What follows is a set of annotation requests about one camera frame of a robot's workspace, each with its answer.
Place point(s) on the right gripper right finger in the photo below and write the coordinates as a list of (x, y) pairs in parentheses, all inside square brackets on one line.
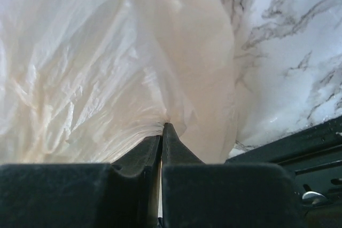
[(195, 194)]

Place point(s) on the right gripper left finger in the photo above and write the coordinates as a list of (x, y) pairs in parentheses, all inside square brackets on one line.
[(119, 194)]

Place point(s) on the translucent orange plastic bag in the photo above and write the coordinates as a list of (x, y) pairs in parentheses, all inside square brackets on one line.
[(88, 80)]

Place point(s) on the black base bar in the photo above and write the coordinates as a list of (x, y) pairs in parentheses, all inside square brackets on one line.
[(313, 158)]

